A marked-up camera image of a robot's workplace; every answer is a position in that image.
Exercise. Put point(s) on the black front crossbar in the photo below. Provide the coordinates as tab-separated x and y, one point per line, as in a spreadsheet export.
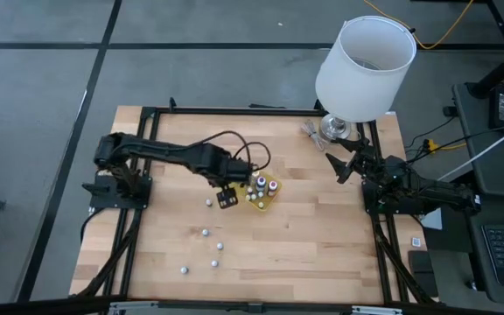
252	307

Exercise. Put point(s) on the black side desk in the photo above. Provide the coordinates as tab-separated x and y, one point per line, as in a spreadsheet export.
497	166

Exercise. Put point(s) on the long white pole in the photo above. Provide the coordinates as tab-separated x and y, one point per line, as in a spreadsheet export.
475	156

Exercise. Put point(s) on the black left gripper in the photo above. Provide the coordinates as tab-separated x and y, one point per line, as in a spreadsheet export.
232	170

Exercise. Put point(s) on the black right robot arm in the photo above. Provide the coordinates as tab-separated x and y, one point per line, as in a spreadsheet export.
431	192

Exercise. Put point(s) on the black desk leg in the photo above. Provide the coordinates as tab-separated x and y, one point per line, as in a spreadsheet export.
497	72

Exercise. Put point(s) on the silver table lamp white shade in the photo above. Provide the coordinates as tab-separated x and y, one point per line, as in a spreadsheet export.
366	74

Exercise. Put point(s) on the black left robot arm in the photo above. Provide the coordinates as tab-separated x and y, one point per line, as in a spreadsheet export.
169	153

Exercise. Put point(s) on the black rectangular pad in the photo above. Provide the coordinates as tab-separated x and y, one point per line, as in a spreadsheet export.
422	271

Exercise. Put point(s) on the yellow plastic bin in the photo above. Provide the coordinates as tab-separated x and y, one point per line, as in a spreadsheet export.
271	200

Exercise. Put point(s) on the dark grey desk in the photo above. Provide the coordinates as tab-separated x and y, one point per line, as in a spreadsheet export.
475	271

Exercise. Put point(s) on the small white tag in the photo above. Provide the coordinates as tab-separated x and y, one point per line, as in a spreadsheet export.
416	242

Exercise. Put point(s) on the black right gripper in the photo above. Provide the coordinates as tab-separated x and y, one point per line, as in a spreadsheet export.
372	166

